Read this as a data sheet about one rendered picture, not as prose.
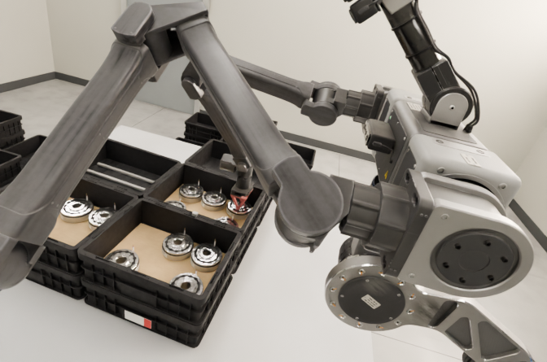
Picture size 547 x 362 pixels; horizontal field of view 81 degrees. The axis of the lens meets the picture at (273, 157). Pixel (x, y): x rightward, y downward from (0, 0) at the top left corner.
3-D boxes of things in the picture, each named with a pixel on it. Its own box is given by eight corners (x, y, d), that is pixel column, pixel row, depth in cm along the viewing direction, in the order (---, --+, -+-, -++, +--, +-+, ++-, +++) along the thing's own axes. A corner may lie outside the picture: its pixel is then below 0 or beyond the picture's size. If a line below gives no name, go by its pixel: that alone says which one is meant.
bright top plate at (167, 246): (197, 237, 114) (197, 237, 113) (185, 258, 105) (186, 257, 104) (170, 231, 114) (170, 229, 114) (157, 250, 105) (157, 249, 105)
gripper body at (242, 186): (229, 193, 126) (232, 177, 123) (239, 181, 135) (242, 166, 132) (245, 198, 125) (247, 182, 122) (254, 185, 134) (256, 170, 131)
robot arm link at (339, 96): (352, 105, 82) (353, 91, 85) (312, 95, 83) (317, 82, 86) (342, 128, 89) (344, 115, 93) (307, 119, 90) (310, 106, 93)
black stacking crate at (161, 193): (262, 211, 142) (266, 190, 136) (238, 256, 116) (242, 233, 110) (181, 184, 148) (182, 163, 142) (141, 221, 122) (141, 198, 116)
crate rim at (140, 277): (242, 237, 111) (242, 232, 110) (203, 307, 85) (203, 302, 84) (140, 202, 117) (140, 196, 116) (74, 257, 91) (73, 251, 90)
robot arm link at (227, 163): (246, 166, 115) (252, 147, 120) (216, 158, 117) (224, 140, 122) (246, 183, 125) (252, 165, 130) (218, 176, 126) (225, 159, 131)
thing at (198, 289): (208, 282, 98) (209, 281, 98) (190, 307, 90) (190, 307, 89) (181, 269, 100) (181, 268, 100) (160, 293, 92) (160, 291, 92)
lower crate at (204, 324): (234, 278, 121) (238, 255, 115) (196, 353, 94) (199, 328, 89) (140, 243, 127) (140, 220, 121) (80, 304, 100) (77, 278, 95)
